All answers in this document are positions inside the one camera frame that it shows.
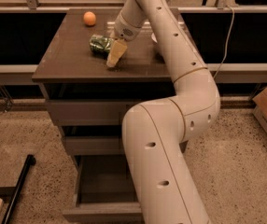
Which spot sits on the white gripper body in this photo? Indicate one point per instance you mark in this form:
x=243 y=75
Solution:
x=124 y=31

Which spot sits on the green can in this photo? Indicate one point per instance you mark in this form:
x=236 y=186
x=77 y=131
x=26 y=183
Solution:
x=100 y=44

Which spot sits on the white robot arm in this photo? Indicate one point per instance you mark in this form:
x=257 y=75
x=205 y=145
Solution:
x=153 y=131

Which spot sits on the brown drawer cabinet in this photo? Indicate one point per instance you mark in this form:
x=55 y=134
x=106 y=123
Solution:
x=70 y=71

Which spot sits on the top drawer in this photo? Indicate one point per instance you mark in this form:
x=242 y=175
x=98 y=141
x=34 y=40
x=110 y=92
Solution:
x=92 y=112

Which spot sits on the middle drawer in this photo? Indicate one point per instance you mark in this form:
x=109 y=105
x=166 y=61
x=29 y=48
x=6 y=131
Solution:
x=92 y=145

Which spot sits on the open bottom drawer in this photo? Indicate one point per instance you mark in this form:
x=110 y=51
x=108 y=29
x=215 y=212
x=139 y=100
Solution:
x=104 y=192

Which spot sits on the white bowl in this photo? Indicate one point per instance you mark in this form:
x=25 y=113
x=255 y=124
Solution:
x=153 y=37

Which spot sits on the orange fruit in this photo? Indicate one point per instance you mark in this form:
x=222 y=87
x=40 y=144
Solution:
x=89 y=18

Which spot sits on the black pole on floor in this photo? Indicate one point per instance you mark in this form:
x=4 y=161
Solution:
x=29 y=161

